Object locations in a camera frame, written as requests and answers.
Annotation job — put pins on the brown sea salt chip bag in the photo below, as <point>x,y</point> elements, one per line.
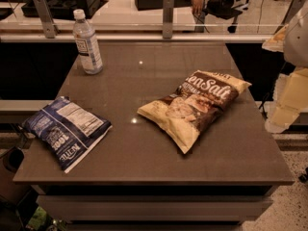
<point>194,106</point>

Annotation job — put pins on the black equipment tray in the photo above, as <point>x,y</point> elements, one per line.
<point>63,9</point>

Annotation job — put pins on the left metal barrier bracket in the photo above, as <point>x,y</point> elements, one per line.
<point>49,28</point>

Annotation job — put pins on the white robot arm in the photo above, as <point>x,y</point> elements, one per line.
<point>295,49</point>

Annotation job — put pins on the right metal barrier bracket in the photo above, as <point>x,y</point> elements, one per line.
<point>293,8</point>

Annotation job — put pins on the person in background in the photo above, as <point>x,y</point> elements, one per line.
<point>200,0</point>

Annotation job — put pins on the middle metal barrier bracket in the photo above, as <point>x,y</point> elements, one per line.
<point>168,7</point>

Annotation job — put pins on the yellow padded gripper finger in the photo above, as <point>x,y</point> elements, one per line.
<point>290,99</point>
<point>276,42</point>

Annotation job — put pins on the glass barrier with metal rail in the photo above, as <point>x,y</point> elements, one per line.
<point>121,19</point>

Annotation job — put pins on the brown table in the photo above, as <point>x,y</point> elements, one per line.
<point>137,172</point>

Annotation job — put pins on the clear plastic water bottle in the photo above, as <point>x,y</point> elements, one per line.
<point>87,43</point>

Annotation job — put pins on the blue chip bag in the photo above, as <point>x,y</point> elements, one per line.
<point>70,132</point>

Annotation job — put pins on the metal barrier bracket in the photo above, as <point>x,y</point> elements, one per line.
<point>49,28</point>
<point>168,7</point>
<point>293,8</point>

